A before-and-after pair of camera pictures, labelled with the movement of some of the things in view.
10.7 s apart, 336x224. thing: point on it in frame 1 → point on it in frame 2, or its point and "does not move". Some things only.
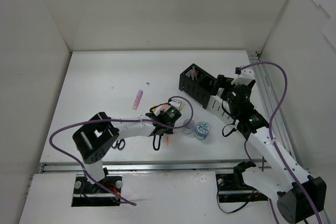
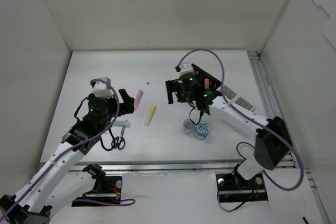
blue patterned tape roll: (201, 129) does not move
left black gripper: (159, 130) → (122, 104)
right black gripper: (220, 85) → (174, 91)
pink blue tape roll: (189, 128) does not move
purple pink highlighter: (137, 99) does not move
